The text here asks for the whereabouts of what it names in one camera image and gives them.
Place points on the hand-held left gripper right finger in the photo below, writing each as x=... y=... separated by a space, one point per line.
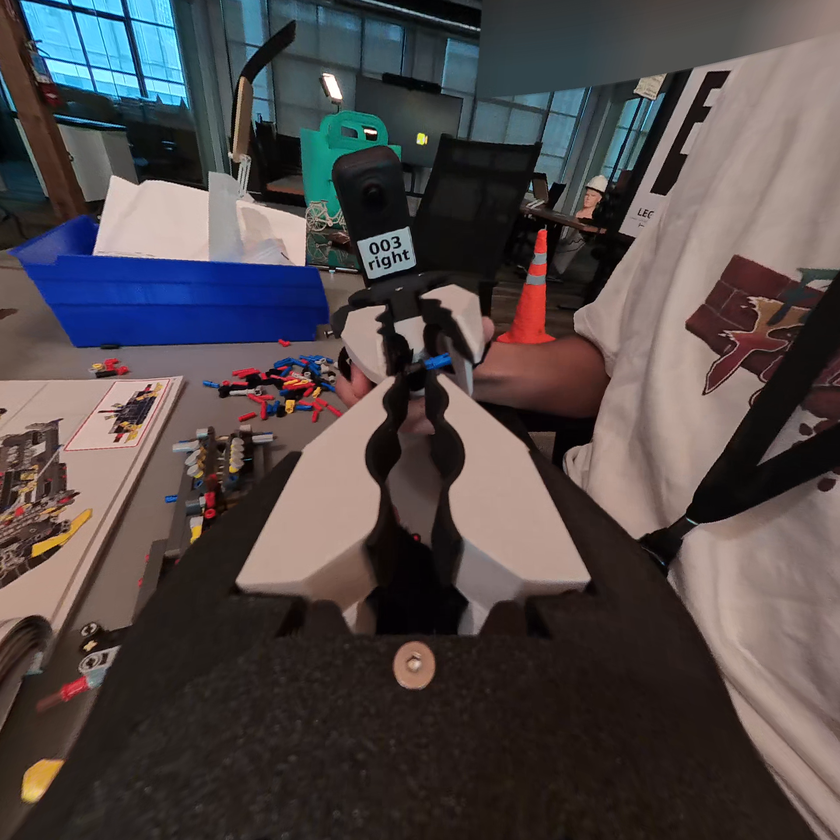
x=512 y=525

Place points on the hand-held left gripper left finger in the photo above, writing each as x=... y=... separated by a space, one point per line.
x=315 y=525

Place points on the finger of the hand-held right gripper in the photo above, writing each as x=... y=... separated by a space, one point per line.
x=364 y=344
x=469 y=328

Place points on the blue lego pin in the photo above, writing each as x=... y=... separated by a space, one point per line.
x=436 y=361

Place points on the pile of red blue lego pieces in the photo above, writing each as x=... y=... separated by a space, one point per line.
x=282 y=387

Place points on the person's right forearm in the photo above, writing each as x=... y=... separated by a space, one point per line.
x=544 y=374

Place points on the lego car chassis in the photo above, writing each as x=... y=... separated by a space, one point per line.
x=223 y=472

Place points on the lego instruction booklet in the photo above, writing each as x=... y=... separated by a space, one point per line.
x=79 y=472

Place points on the black white lego pieces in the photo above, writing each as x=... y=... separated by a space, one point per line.
x=98 y=649

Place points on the small red black lego cluster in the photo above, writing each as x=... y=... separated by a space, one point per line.
x=108 y=368

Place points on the red lego axle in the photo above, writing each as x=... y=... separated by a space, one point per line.
x=62 y=694

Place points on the yellow lego panel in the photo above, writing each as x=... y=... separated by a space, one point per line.
x=43 y=781

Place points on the person's right hand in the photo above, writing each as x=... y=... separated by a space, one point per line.
x=358 y=390

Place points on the teal tote bag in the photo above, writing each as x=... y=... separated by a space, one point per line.
x=321 y=170

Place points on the orange traffic cone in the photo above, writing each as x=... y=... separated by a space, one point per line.
x=528 y=308

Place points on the black monitor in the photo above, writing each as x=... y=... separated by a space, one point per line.
x=420 y=111

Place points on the black mesh office chair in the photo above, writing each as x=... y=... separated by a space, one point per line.
x=479 y=203

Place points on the small light panel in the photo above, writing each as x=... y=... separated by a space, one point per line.
x=331 y=86

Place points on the background desk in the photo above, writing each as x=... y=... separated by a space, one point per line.
x=558 y=220

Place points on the curved black wooden lamp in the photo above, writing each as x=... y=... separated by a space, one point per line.
x=244 y=105

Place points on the mannequin head with hard hat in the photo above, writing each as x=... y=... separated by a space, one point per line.
x=595 y=193

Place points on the blue plastic bin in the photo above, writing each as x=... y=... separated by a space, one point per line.
x=164 y=295

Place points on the white paper bags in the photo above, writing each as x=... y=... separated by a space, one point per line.
x=151 y=216

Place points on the white cabinet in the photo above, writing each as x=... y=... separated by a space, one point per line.
x=105 y=157

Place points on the black white marker poster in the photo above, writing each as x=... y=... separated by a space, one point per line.
x=682 y=131

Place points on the paper note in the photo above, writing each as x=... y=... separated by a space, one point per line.
x=649 y=86

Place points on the wooden post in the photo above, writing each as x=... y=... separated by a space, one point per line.
x=33 y=118

